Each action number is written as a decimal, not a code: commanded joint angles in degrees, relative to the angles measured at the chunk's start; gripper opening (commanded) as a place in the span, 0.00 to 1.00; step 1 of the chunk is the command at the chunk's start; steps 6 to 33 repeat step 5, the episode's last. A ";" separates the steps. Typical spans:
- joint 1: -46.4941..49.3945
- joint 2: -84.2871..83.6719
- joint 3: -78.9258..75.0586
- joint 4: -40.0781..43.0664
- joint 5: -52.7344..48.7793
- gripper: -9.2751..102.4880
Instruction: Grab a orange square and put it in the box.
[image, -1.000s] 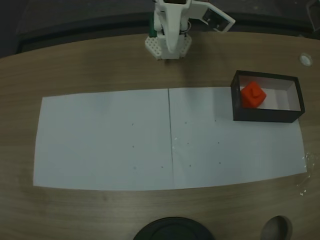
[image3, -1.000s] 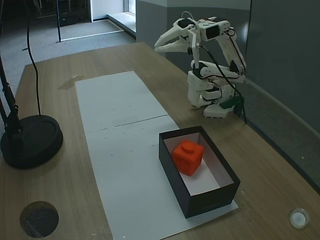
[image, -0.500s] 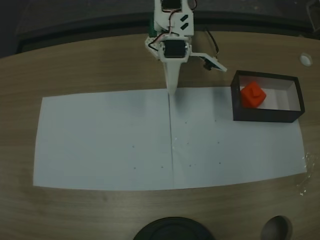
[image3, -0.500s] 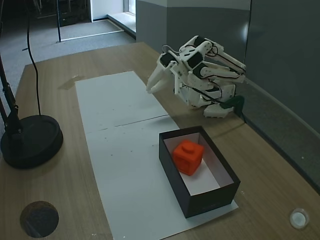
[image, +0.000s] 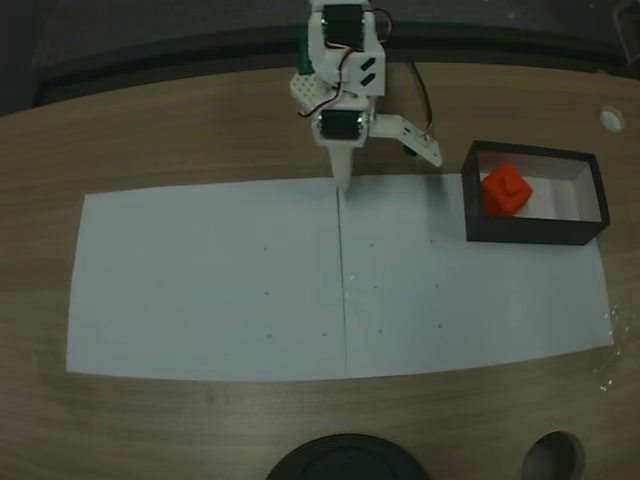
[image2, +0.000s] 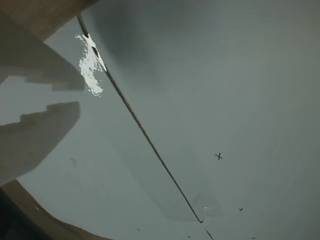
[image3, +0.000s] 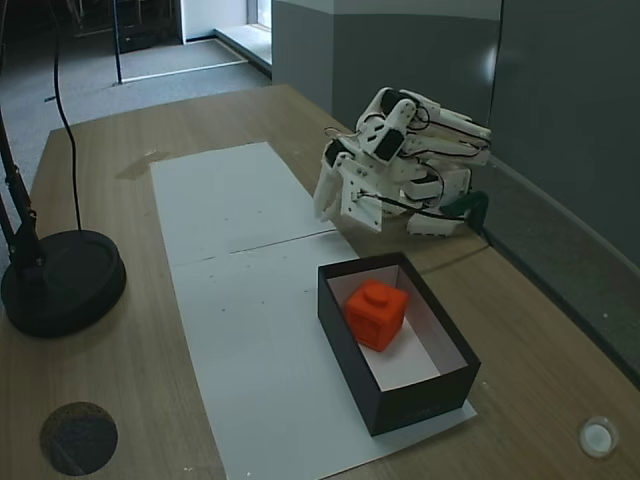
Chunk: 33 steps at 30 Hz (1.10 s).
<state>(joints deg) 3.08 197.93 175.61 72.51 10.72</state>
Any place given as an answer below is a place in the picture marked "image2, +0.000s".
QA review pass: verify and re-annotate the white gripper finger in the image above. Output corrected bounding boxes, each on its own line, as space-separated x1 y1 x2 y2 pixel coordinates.
0 100 81 187
0 12 86 92

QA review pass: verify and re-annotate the shiny clear tape strip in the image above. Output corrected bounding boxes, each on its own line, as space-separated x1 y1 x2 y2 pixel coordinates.
74 33 105 98

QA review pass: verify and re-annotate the white paper sheet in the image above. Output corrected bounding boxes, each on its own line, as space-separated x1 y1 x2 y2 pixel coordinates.
78 0 320 240
0 16 208 240

